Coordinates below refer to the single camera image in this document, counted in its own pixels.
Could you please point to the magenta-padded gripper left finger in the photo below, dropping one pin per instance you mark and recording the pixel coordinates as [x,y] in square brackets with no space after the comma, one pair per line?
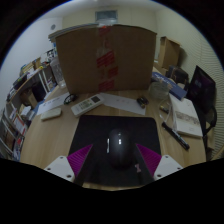
[60,166]

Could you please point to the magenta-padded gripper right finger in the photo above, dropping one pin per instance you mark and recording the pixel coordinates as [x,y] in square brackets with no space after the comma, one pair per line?
[166,165]

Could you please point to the black computer mouse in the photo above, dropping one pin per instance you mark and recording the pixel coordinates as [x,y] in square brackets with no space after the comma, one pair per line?
[120,148]

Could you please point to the black mouse pad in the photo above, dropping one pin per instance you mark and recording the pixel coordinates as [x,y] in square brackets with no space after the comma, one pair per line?
[90,133]

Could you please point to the black marker pen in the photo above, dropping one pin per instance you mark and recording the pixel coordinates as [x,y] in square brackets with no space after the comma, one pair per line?
[175,135]

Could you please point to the white open book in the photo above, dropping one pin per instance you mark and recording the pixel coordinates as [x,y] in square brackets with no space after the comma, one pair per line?
[185,116]

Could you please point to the shelf unit with books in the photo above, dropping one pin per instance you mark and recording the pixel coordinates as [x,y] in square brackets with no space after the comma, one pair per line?
[11,130]

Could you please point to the black office chair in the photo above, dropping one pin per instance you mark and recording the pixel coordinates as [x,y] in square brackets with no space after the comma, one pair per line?
[204,115]

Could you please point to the white remote with display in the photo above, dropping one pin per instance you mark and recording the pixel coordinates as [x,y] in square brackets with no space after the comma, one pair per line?
[87,105]

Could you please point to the small black device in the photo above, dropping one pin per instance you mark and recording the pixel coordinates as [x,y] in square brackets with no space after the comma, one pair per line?
[142,101]

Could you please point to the clear round plastic container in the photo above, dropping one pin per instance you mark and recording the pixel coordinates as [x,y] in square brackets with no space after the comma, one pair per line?
[159,90]

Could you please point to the blue printed box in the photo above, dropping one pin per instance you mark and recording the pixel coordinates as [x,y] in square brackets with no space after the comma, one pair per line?
[176,89]

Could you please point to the wooden side desk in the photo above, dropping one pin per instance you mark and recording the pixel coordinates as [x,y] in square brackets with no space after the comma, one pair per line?
[28,81]

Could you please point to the clear plastic jar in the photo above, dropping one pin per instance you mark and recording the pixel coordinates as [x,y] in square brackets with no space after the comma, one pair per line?
[57,71]

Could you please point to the large brown cardboard box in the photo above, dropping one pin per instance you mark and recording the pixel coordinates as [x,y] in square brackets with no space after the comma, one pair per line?
[80,60]

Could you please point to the upright open cardboard box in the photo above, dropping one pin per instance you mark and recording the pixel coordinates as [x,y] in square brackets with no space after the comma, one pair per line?
[168,53]

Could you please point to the grey door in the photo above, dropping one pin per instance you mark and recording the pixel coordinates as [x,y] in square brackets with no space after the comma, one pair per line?
[106,15]

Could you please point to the round wall clock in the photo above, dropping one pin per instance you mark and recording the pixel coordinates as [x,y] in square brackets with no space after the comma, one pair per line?
[53,27]

